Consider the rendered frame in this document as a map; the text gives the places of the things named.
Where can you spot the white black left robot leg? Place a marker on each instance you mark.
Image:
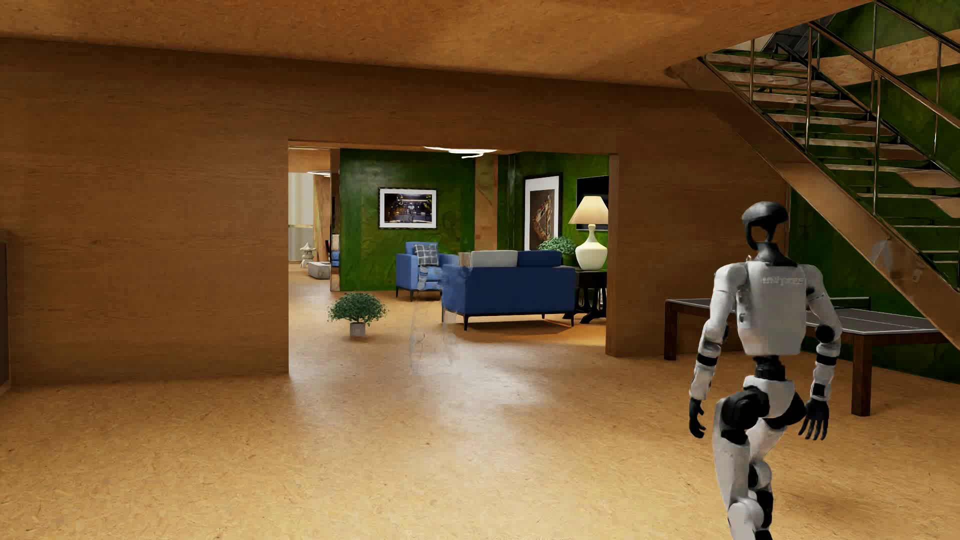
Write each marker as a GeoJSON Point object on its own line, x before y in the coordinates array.
{"type": "Point", "coordinates": [729, 465]}

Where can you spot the grey ottoman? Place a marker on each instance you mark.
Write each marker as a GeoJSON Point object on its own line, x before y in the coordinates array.
{"type": "Point", "coordinates": [319, 269]}

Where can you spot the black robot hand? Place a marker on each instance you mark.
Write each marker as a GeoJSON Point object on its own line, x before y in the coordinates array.
{"type": "Point", "coordinates": [697, 417]}
{"type": "Point", "coordinates": [815, 417]}

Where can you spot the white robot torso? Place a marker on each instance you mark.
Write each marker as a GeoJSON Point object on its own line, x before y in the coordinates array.
{"type": "Point", "coordinates": [771, 307]}

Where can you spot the blue armchair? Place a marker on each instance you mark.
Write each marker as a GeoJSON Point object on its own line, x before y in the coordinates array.
{"type": "Point", "coordinates": [409, 271]}

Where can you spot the dark wooden side table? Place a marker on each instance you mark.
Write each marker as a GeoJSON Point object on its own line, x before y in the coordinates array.
{"type": "Point", "coordinates": [592, 292]}

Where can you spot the black robot head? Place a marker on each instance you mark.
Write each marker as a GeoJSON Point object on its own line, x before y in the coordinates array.
{"type": "Point", "coordinates": [765, 217]}

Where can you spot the small potted green plant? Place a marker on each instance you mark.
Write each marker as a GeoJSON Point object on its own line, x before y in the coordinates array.
{"type": "Point", "coordinates": [357, 308]}

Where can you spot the black wall screen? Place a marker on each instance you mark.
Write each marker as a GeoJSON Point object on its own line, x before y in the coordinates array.
{"type": "Point", "coordinates": [592, 187]}

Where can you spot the wide framed dark picture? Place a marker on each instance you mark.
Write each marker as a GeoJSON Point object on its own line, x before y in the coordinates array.
{"type": "Point", "coordinates": [407, 208]}

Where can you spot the leafy green plant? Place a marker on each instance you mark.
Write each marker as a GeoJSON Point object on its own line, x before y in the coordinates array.
{"type": "Point", "coordinates": [557, 245]}

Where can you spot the tall framed brown picture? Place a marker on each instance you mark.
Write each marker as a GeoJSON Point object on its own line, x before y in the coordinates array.
{"type": "Point", "coordinates": [541, 212]}

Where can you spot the white black robot leg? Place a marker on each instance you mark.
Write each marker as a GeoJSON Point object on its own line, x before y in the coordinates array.
{"type": "Point", "coordinates": [729, 465]}
{"type": "Point", "coordinates": [789, 411]}

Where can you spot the metal stair railing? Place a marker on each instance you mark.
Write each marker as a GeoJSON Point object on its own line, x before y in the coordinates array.
{"type": "Point", "coordinates": [877, 82]}

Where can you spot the wooden open staircase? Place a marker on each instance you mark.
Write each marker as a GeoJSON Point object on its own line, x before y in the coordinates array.
{"type": "Point", "coordinates": [862, 180]}

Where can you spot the white black right robot leg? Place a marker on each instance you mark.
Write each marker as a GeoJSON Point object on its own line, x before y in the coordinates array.
{"type": "Point", "coordinates": [789, 411]}

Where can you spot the plaid grey cushion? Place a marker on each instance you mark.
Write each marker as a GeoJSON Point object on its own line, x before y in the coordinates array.
{"type": "Point", "coordinates": [427, 254]}

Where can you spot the white ceiling light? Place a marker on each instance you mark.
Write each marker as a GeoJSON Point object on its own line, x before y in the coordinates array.
{"type": "Point", "coordinates": [461, 151]}

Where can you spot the light grey sofa cushion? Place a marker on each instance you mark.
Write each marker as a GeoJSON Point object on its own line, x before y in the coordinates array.
{"type": "Point", "coordinates": [492, 258]}

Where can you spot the blue sofa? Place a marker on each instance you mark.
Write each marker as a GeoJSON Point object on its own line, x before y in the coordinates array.
{"type": "Point", "coordinates": [510, 291]}

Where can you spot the white stone lantern ornament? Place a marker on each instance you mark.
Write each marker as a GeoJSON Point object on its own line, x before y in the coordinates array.
{"type": "Point", "coordinates": [307, 253]}

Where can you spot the white table lamp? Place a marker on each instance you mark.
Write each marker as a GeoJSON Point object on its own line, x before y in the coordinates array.
{"type": "Point", "coordinates": [591, 238]}

